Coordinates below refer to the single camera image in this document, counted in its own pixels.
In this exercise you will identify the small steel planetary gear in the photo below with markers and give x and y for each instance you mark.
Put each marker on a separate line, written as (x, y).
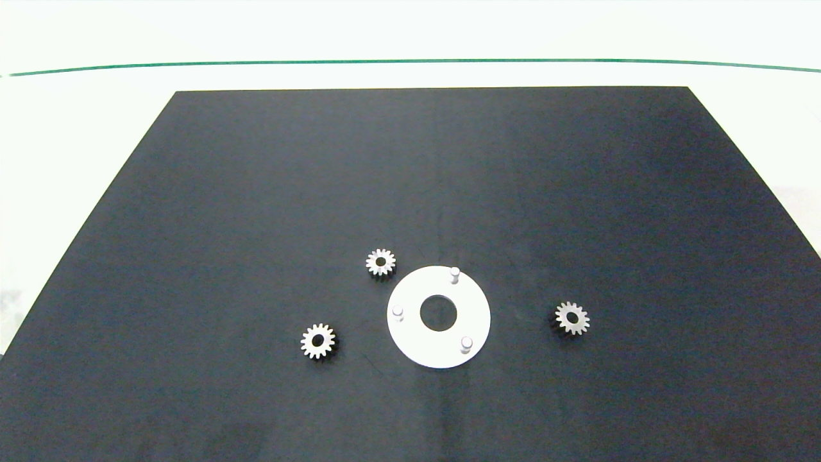
(372, 262)
(580, 320)
(308, 342)

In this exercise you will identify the round white carrier plate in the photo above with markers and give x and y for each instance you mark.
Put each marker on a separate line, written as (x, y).
(474, 308)

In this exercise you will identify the dark rectangular mat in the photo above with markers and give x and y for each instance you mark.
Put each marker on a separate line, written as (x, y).
(256, 192)

